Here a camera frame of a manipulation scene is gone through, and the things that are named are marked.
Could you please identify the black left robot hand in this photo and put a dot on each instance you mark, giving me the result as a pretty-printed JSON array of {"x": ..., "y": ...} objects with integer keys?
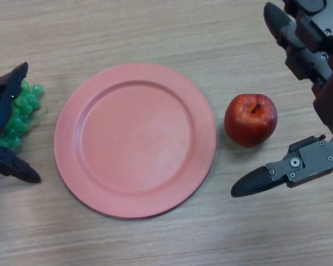
[{"x": 0, "y": 110}]

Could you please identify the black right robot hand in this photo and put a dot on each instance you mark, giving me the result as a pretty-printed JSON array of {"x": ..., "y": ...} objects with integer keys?
[{"x": 329, "y": 91}]

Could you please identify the green grape bunch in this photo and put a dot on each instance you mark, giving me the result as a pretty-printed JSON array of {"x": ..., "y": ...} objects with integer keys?
[{"x": 26, "y": 102}]

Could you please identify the pink round plate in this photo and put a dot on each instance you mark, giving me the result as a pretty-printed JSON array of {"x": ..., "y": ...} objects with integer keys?
[{"x": 135, "y": 138}]

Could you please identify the red apple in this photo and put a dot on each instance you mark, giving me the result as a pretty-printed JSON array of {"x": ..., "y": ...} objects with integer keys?
[{"x": 246, "y": 124}]

